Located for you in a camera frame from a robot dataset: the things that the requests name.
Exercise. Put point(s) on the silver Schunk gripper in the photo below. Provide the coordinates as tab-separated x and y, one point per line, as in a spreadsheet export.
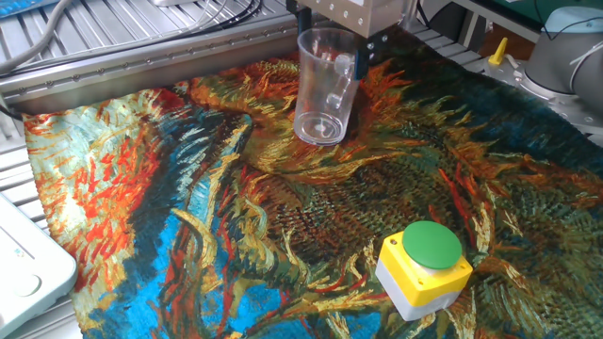
353	14

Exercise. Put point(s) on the clear plastic cup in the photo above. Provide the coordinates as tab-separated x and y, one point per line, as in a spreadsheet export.
322	94

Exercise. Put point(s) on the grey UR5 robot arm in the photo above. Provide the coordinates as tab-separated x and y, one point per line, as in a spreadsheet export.
556	61

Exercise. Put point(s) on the sunflower painting cloth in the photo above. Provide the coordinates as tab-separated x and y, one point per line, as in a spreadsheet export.
377	188

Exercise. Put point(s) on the yellow plastic clip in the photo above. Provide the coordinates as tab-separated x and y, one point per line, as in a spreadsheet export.
498	54

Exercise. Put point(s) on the yellow box green push button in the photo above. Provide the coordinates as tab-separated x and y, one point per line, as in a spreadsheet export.
424	278

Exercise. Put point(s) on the blue flat object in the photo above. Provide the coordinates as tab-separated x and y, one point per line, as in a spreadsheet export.
23	5

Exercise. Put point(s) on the white plastic device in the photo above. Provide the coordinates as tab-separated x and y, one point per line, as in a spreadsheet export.
28	273

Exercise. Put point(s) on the aluminium table rail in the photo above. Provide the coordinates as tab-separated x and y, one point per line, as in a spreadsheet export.
141	70

